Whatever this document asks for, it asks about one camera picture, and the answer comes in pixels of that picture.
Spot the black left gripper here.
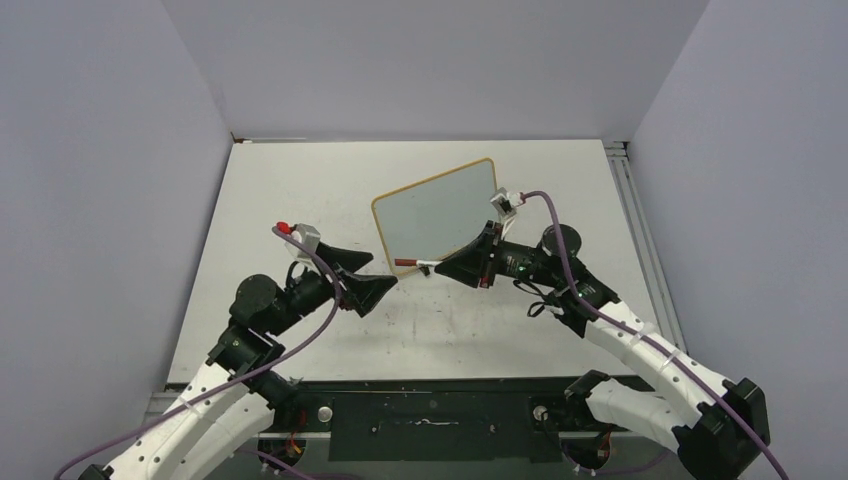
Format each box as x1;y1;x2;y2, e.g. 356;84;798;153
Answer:
267;241;396;336

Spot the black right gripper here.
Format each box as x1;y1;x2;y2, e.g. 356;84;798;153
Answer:
435;220;560;289

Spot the yellow framed whiteboard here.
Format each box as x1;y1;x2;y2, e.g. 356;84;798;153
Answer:
371;158;498;276

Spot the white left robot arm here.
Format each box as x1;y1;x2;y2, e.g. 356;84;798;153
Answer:
80;237;398;479

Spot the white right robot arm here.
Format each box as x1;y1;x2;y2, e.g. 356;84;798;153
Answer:
434;221;771;479

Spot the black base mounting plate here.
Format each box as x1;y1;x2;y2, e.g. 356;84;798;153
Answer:
233;374;698;465

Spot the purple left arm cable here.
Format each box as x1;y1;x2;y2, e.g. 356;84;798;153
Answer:
54;223;346;480

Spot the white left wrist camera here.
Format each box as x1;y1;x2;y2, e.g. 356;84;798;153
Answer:
287;223;321;259

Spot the aluminium rail front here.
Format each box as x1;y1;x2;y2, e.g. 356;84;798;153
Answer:
135;390;737;442

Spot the aluminium rail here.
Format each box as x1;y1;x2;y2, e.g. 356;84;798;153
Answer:
135;390;737;442
603;141;688;353

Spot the aluminium rail right side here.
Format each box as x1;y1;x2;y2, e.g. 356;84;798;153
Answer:
603;141;688;353

